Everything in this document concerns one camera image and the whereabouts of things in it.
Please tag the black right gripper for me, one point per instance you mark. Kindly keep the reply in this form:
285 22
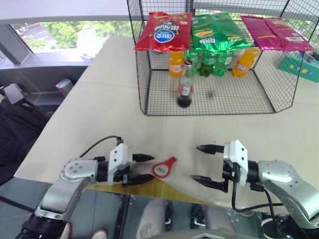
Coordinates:
228 174

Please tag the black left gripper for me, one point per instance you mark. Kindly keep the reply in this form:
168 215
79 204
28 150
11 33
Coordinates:
124 174

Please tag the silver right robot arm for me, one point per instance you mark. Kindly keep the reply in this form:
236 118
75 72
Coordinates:
279 174

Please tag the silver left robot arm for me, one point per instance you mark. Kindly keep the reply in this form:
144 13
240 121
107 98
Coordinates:
74 171

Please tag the red bottle opener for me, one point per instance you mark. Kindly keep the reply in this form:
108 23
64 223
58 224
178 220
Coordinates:
171 162

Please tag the glass cola bottle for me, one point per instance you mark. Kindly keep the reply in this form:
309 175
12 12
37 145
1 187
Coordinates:
185 99

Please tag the green soda bottle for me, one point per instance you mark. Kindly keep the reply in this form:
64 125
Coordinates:
193 58
207 66
221 66

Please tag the orange soda bottle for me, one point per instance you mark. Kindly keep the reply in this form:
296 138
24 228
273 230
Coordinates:
243 64
175 66

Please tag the dark rounded shape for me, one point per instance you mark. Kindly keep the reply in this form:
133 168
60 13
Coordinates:
169 214
198 217

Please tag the grey device with red part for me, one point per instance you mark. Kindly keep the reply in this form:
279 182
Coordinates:
64 86

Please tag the black fabric seat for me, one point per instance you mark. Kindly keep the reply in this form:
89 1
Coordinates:
20 134

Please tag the green cardboard box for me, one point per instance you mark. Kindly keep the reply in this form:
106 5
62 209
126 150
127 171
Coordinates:
294 67

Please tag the green chip bag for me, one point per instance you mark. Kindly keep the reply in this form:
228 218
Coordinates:
214 30

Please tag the white plastic bag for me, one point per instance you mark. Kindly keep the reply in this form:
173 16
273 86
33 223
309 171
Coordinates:
88 42

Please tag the red chip bag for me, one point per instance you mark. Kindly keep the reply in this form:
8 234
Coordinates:
162 32

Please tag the pink chip bag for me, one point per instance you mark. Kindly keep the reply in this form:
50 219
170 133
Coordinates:
256 32
289 37

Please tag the grey box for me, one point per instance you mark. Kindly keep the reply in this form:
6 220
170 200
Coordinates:
12 94

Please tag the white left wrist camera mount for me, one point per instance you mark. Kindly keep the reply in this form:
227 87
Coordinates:
119 156

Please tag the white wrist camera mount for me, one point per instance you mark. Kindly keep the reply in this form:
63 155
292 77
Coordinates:
119 156
236 154

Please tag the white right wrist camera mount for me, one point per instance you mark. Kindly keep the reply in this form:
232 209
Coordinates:
236 154

